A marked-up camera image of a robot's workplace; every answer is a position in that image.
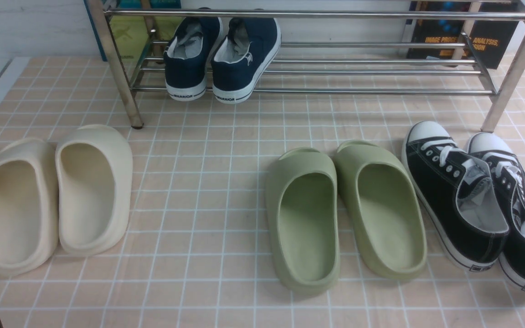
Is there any black canvas sneaker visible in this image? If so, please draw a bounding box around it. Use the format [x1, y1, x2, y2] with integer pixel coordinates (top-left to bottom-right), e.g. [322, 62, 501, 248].
[401, 121, 510, 272]
[465, 132, 525, 292]

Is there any silver metal shoe rack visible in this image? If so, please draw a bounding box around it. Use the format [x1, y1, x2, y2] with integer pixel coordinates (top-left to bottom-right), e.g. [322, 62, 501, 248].
[85, 0, 525, 133]

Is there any left cream foam slipper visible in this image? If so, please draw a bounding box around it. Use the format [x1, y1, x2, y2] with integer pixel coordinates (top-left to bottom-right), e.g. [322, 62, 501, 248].
[0, 138, 59, 277]

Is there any cream foam slipper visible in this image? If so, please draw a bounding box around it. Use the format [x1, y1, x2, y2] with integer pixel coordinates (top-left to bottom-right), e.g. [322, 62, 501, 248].
[55, 124, 133, 256]
[0, 138, 59, 277]

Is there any right cream foam slipper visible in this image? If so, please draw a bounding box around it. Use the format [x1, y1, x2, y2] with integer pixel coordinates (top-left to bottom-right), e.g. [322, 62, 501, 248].
[55, 124, 133, 256]

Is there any yellow green blue box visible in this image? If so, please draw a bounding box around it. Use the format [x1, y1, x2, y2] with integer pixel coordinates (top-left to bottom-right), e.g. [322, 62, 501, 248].
[84, 0, 183, 62]

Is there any left navy canvas sneaker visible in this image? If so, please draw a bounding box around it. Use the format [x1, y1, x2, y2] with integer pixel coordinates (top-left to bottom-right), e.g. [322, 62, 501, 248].
[163, 17, 224, 102]

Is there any navy canvas sneaker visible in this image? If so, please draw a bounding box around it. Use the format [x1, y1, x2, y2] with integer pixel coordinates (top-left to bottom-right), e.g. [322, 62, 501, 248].
[211, 17, 281, 104]
[163, 17, 224, 102]

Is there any left green foam slipper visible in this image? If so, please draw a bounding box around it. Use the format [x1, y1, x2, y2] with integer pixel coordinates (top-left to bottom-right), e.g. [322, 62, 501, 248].
[264, 147, 341, 295]

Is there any green foam slipper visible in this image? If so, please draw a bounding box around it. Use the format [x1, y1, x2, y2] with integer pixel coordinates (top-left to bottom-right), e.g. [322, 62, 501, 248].
[333, 140, 427, 280]
[264, 147, 341, 295]

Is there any right navy canvas sneaker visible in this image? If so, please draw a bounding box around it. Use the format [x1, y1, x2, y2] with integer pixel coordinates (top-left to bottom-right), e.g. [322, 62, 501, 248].
[211, 17, 281, 104]

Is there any right green foam slipper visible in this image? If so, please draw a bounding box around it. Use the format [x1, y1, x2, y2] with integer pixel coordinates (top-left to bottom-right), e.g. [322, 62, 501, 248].
[333, 140, 427, 280]

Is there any black book orange text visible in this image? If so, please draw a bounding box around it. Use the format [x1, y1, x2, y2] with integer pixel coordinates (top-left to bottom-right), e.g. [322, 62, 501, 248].
[402, 0, 518, 69]

